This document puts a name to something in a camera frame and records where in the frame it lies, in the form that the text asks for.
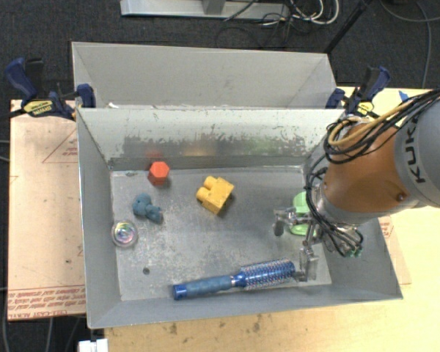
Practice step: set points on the orange-red hexagonal block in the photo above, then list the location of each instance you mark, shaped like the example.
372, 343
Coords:
158, 172

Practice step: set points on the light green cup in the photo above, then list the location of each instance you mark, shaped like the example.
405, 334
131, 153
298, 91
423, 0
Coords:
300, 203

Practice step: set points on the blue round hairbrush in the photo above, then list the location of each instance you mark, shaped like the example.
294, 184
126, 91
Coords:
242, 279

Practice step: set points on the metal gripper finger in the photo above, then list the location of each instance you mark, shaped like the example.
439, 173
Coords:
278, 226
309, 268

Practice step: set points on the grey metal bin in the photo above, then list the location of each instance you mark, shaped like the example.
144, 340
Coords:
205, 240

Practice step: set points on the yellow toy building block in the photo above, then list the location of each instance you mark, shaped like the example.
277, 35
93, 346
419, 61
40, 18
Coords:
215, 193

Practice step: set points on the clear iridescent glass ball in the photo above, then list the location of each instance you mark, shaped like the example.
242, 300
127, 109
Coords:
124, 234

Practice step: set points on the blue-grey toy animal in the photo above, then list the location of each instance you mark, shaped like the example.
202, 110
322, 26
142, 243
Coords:
146, 208

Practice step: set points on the brown cardboard board red print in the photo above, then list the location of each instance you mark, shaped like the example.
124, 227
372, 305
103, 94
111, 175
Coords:
44, 211

